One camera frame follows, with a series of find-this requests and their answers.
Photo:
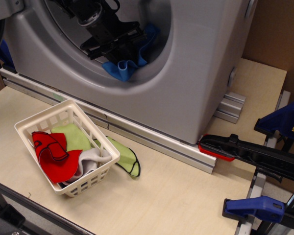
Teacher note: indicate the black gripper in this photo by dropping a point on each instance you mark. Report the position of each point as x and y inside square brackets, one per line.
[115, 40]

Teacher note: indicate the blue cloth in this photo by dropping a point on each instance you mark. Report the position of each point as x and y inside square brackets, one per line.
[124, 69]

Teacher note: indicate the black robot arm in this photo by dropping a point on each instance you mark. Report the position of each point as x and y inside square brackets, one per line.
[83, 9]

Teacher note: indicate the grey toy washing machine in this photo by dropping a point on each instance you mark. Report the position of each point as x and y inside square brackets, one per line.
[189, 69]

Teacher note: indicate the white plastic laundry basket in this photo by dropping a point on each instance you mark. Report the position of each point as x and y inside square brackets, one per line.
[62, 114]

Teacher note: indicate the blue clamp behind machine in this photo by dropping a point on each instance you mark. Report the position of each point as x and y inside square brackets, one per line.
[5, 56]

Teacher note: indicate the light green cloth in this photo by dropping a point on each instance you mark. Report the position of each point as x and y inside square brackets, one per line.
[76, 139]

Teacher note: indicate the white grey cloth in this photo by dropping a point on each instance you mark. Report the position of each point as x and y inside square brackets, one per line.
[89, 161]

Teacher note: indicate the short aluminium extrusion block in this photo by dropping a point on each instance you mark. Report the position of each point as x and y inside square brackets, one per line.
[230, 107]

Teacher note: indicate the red cloth black trim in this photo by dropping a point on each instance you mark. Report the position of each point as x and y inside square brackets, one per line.
[55, 160]

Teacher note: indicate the brown cardboard box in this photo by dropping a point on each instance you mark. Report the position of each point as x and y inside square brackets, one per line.
[271, 37]

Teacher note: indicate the blue Irwin clamp upper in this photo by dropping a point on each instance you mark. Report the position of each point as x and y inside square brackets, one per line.
[281, 120]

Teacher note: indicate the blue irwin clamp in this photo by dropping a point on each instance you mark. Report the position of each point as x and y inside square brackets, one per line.
[264, 208]
[281, 120]

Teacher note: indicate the black red bar clamp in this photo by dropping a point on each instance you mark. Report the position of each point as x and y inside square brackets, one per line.
[270, 160]

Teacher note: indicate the blue Irwin clamp lower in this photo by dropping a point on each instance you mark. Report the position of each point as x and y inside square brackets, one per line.
[264, 208]

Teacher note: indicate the long aluminium extrusion rail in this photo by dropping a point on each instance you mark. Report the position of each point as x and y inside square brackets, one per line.
[185, 152]

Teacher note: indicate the black table edge frame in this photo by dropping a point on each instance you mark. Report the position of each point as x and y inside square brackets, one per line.
[21, 216]

